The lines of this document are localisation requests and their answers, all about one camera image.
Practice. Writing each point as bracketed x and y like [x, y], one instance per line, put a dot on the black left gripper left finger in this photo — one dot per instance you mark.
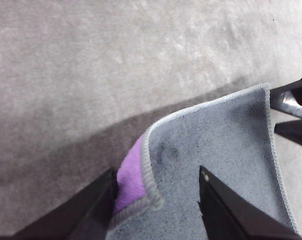
[78, 220]

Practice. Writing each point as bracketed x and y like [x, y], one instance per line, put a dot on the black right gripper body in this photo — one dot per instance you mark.
[298, 132]

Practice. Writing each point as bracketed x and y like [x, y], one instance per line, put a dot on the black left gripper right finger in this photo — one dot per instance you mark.
[231, 215]

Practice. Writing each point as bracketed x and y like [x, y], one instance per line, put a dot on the purple towel with grey hem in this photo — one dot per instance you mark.
[216, 140]

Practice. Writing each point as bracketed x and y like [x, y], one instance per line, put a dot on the grey table cloth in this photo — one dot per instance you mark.
[90, 62]

